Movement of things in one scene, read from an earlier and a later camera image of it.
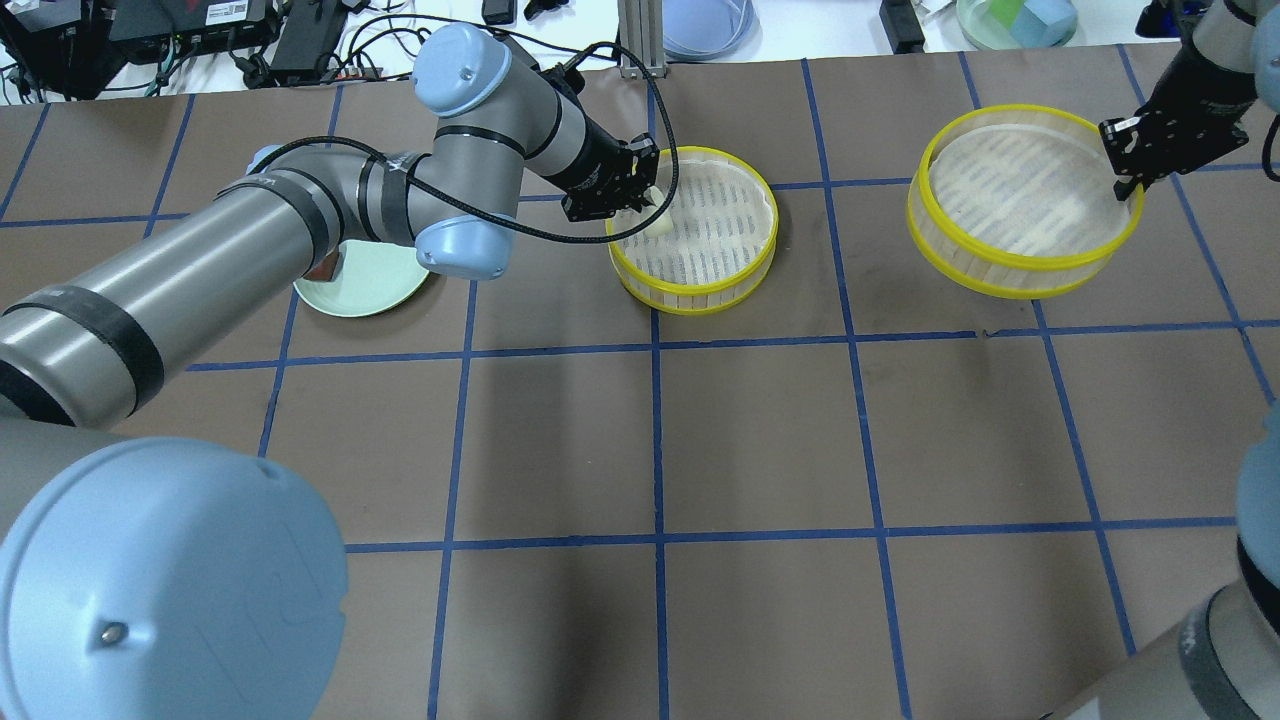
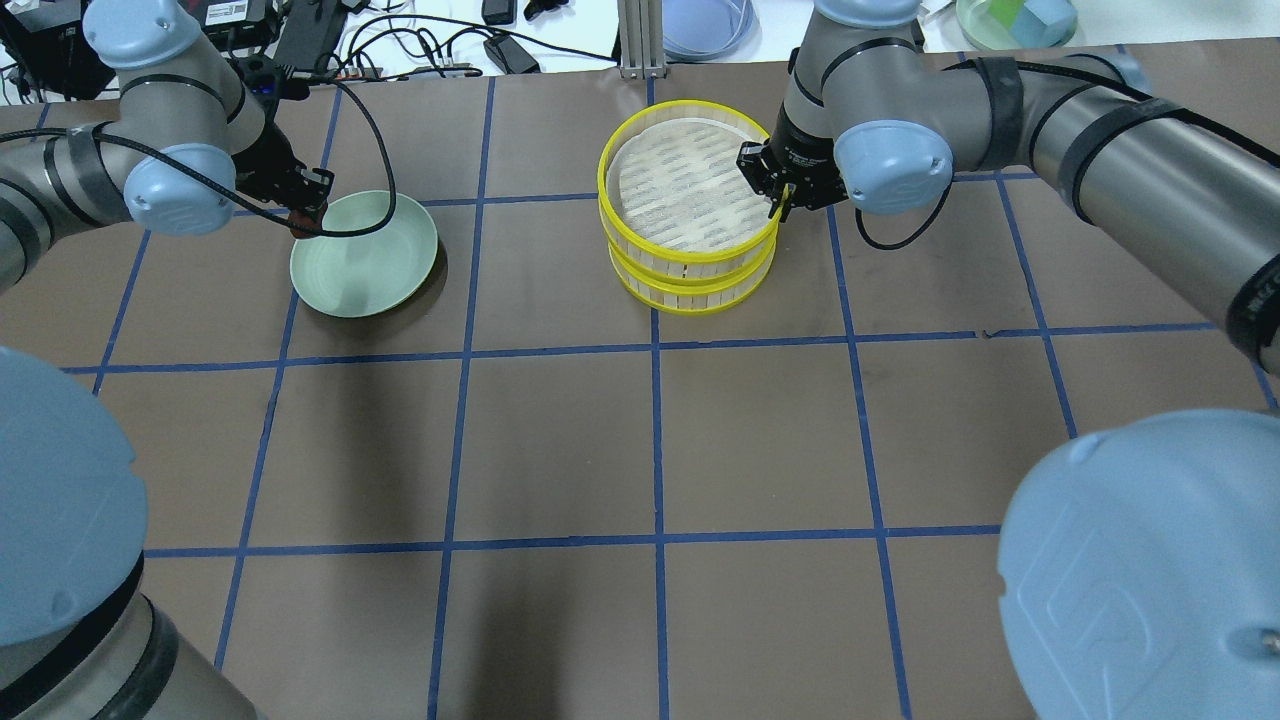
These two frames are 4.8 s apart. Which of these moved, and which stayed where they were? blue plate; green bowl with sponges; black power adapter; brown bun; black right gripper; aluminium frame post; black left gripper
Moved: black left gripper; black power adapter; black right gripper; brown bun
Stayed: blue plate; green bowl with sponges; aluminium frame post
